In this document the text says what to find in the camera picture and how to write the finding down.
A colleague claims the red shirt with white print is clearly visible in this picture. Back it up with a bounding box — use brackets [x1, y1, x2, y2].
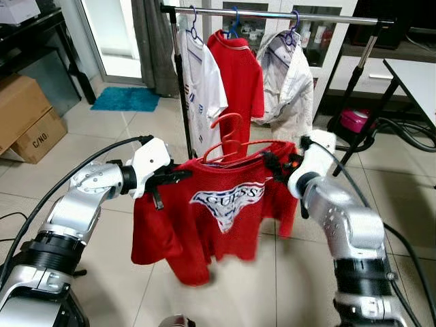
[129, 140, 300, 287]

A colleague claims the blue hanger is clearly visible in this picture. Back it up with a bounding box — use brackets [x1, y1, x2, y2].
[227, 7, 243, 39]

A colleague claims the purple hanger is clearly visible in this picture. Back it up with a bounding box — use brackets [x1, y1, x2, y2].
[285, 10, 302, 46]
[185, 5, 201, 40]

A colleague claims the white shirt with grey lining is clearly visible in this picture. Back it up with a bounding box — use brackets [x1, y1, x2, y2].
[255, 31, 315, 147]

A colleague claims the pink appliance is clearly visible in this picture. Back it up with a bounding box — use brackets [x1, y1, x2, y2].
[327, 108, 377, 147]

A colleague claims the red polo shirt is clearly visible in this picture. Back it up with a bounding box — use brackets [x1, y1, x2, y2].
[206, 31, 265, 161]

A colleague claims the teal floor mat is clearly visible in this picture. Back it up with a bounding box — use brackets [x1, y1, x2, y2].
[91, 86, 162, 114]

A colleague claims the white shirt with blue stripes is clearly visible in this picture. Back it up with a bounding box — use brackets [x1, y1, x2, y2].
[176, 15, 229, 157]

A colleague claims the black table leg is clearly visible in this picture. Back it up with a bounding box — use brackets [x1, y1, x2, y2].
[336, 74, 397, 176]

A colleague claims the white glass door cabinet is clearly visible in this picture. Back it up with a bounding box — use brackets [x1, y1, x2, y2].
[202, 0, 363, 110]

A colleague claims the dark grey curtain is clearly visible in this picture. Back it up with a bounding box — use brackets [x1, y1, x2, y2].
[131, 0, 183, 97]

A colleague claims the metal clothes rack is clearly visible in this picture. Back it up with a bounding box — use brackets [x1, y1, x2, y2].
[160, 3, 397, 164]

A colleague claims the white framed glass door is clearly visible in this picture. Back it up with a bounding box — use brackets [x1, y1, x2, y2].
[74, 0, 145, 84]

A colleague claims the black desk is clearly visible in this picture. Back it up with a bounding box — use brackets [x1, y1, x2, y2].
[0, 8, 97, 106]

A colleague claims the white box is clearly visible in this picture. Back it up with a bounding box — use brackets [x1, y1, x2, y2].
[0, 0, 43, 27]

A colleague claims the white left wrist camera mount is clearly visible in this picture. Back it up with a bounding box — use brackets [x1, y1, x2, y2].
[129, 136, 172, 200]

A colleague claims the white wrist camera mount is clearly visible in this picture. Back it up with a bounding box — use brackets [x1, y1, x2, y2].
[286, 129, 339, 198]
[129, 136, 172, 200]

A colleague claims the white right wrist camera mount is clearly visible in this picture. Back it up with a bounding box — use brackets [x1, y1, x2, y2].
[286, 129, 339, 198]

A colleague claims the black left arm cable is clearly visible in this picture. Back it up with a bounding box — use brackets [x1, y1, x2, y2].
[0, 135, 154, 287]

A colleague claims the black hose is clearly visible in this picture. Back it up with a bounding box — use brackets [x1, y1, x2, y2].
[371, 117, 436, 153]

